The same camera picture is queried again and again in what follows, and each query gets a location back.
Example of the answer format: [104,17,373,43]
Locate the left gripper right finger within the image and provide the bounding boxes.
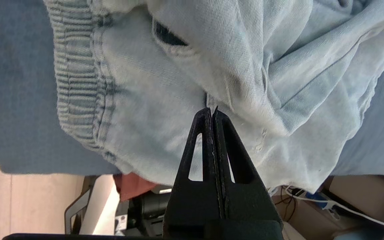
[213,107,283,228]

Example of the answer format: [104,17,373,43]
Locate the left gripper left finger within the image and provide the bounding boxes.
[164,107,224,228]

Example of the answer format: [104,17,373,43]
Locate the brown shorts with white print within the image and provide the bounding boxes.
[113,173,159,202]

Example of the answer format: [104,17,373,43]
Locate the light blue denim shorts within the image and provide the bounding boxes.
[44,0,384,194]

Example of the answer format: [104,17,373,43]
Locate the black cylindrical robot part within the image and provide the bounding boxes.
[115,192,173,238]

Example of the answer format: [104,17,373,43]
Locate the brown cardboard box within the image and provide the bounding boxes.
[272,175,384,240]

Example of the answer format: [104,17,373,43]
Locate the blue bed cover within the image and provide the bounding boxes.
[0,0,384,176]

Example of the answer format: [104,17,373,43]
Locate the thin black floor cable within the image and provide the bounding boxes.
[275,188,300,223]

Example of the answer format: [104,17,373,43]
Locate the blue cable connector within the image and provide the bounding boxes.
[305,192,330,210]

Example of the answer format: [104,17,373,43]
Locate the thin white cable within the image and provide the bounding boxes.
[285,186,384,230]

